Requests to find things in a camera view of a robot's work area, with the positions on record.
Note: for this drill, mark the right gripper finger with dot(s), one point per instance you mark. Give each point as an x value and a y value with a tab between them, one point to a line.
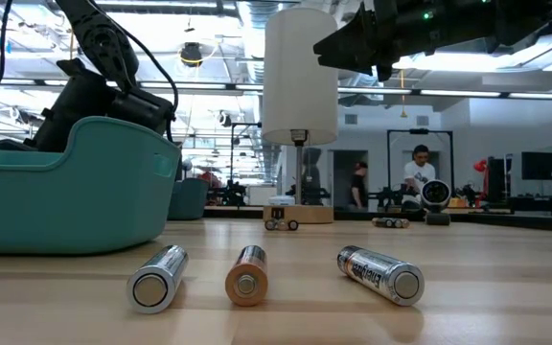
348	43
352	66

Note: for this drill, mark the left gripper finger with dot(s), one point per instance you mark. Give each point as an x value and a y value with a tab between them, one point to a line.
15	144

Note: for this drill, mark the light teal plastic bin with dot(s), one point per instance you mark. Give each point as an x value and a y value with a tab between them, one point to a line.
65	206

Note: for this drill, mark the black copper battery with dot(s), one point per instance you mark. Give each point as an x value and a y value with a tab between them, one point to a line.
381	222
292	225
246	285
271	224
403	223

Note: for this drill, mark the silver black battery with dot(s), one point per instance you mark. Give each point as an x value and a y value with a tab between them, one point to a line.
154	287

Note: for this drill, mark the silver Energizer battery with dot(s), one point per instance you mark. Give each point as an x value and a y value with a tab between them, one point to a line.
381	273

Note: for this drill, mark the background black robot arm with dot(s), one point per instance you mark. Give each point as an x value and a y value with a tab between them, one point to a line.
228	194
316	195
384	199

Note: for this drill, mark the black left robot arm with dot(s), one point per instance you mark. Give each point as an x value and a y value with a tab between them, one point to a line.
106	45

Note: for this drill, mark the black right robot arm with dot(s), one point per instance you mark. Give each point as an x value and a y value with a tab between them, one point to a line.
535	19

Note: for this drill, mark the white shade wooden lamp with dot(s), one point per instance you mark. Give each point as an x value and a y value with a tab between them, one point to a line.
300	72

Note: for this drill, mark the red balloon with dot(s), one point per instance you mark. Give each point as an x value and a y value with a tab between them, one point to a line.
480	166

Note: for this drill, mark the dark teal plastic bin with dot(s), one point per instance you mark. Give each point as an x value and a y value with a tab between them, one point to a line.
187	201

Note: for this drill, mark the small white box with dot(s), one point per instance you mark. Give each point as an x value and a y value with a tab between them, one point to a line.
283	200

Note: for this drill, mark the black webcam on stand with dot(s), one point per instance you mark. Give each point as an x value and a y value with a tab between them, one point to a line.
435	194

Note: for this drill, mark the black frame stand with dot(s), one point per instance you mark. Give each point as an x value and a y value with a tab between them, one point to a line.
420	131

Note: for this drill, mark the black wall monitor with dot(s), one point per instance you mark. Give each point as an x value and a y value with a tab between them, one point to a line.
539	165

